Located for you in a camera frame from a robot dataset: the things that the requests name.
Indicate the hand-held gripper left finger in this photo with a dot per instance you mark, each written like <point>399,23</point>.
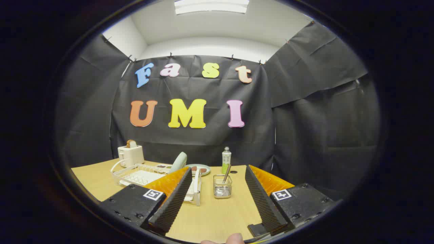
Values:
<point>173,203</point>

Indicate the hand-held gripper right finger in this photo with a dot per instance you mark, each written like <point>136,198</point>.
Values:
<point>262,203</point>

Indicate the metal mesh basket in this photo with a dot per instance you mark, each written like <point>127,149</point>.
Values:
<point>222,191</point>

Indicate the white divided sauce dish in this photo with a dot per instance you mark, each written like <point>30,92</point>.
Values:
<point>162,166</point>

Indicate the pale green plate with food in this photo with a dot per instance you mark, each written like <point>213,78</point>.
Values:
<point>206,173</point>

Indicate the green label drink bottle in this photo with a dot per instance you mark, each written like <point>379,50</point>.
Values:
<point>226,159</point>

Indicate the white toaster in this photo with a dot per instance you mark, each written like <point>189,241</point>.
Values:
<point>132,156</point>

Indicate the brown bread slice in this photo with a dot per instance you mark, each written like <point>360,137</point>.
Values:
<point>131,143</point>

